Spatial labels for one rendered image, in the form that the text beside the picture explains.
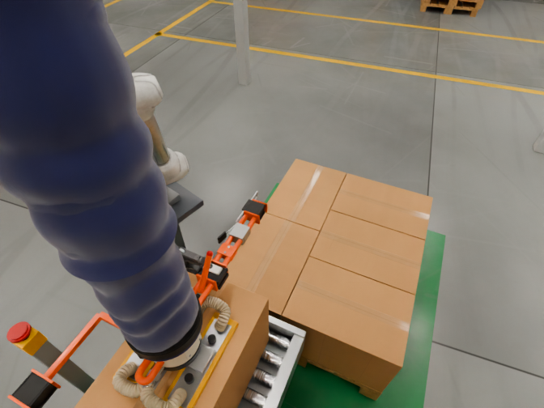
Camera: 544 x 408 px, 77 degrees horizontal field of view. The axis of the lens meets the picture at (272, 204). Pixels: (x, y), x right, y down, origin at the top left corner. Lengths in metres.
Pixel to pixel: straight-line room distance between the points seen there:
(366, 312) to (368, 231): 0.54
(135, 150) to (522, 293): 2.82
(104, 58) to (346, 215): 1.89
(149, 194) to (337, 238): 1.59
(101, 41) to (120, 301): 0.53
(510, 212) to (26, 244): 4.02
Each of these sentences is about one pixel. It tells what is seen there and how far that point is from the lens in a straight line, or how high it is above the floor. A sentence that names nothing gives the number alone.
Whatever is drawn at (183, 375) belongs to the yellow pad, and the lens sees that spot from 1.28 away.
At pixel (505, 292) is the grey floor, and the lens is 2.98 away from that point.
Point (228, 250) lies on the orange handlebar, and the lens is 1.33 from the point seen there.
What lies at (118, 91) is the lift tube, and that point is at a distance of 0.53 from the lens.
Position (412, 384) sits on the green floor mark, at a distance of 2.39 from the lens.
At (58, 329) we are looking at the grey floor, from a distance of 2.73.
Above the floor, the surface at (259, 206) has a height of 1.10.
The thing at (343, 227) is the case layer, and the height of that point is 0.54.
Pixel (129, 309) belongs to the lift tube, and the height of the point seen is 1.46.
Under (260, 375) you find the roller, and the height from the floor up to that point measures 0.55.
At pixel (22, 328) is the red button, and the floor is 1.04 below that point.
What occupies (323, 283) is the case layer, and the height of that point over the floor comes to 0.54.
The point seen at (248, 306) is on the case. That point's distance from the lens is 1.36.
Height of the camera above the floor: 2.16
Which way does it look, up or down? 46 degrees down
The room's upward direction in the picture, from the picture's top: straight up
